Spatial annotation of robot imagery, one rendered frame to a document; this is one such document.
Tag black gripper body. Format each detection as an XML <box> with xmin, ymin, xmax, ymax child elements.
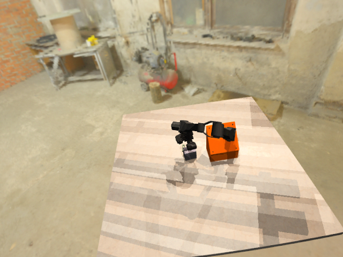
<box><xmin>184</xmin><ymin>132</ymin><xmax>197</xmax><ymax>150</ymax></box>

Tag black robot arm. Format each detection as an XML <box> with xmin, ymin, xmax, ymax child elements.
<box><xmin>171</xmin><ymin>120</ymin><xmax>236</xmax><ymax>145</ymax></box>

